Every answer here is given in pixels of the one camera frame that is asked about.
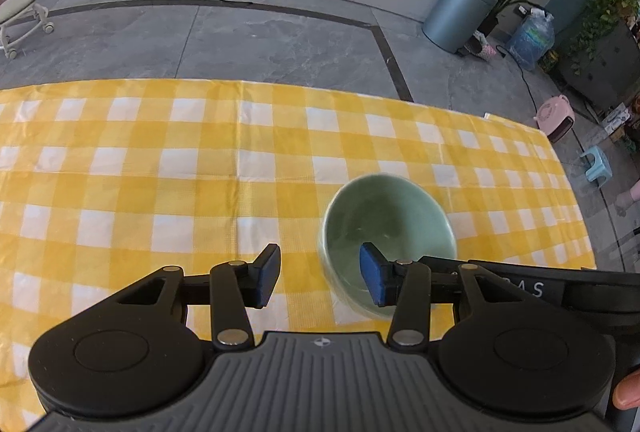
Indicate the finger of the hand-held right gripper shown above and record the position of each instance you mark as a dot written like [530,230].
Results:
[442,265]

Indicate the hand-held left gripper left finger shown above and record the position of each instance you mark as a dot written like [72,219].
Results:
[267,274]

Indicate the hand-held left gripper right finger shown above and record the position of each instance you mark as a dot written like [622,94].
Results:
[374,274]

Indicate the green ceramic bowl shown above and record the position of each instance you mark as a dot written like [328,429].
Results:
[385,217]

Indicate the person's right hand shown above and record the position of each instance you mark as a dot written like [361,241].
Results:
[629,389]

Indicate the pink object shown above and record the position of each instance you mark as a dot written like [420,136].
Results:
[630,199]

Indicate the blue plastic stool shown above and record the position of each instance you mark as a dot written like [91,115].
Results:
[596,162]

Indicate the yellow checked tablecloth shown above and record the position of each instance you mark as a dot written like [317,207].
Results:
[150,172]

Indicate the pink small appliance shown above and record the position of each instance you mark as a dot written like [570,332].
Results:
[552,117]

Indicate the dark grey cabinet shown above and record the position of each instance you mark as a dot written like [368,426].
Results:
[600,72]

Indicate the pink patterned cloth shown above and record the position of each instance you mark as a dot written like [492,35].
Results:
[484,48]

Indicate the blue water jug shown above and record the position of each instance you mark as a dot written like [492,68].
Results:
[532,39]

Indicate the grey round trash can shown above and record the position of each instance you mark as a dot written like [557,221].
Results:
[457,12]

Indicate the green ivy plant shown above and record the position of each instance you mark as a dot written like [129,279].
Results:
[607,12]

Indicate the white rolling chair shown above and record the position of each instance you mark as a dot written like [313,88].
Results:
[20,7]

